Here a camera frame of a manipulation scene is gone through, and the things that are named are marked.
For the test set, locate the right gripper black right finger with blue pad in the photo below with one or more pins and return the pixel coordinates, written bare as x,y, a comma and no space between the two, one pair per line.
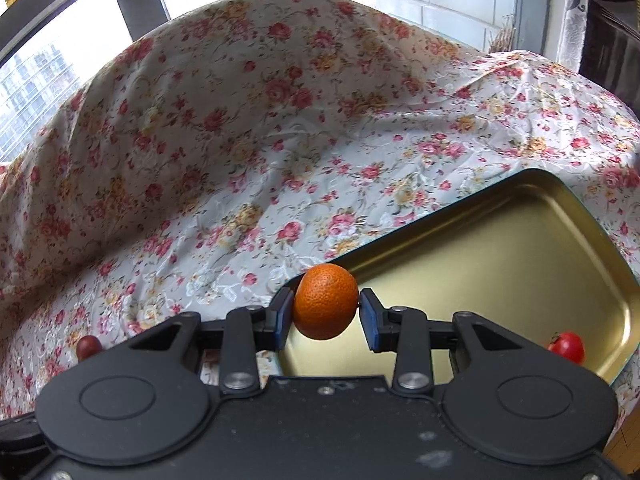
410,335

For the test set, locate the floral pattern cloth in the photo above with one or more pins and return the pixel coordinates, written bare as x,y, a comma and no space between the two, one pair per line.
236,146

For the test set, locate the dark wooden cabinet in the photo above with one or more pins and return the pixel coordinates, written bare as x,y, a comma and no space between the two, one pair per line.
610,56

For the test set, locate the orange mandarin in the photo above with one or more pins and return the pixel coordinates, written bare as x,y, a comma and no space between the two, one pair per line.
326,301

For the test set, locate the dark red passion fruit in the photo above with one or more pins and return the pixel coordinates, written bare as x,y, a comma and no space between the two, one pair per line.
88,346

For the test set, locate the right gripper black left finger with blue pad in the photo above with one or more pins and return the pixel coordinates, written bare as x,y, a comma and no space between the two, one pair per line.
244,332

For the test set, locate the red cherry tomato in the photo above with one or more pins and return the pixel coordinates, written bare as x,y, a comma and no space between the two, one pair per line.
568,345

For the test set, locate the teal gold metal tray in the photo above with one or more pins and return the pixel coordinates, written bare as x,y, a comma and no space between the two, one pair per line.
525,253

